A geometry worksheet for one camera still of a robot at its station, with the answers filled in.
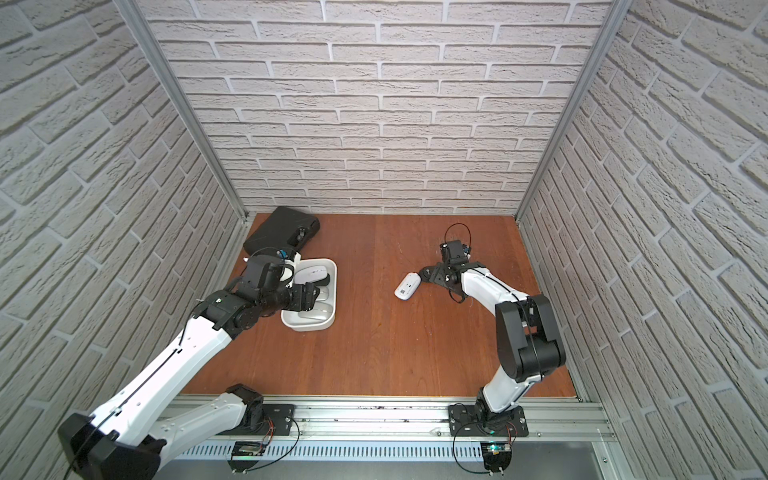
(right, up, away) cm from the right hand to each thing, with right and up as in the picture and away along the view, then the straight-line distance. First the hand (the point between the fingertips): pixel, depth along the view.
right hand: (451, 278), depth 95 cm
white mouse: (-14, -3, +2) cm, 14 cm away
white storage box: (-50, -12, -6) cm, 52 cm away
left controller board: (-55, -38, -26) cm, 71 cm away
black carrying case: (-60, +16, +13) cm, 63 cm away
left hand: (-41, +1, -19) cm, 45 cm away
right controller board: (+6, -40, -25) cm, 48 cm away
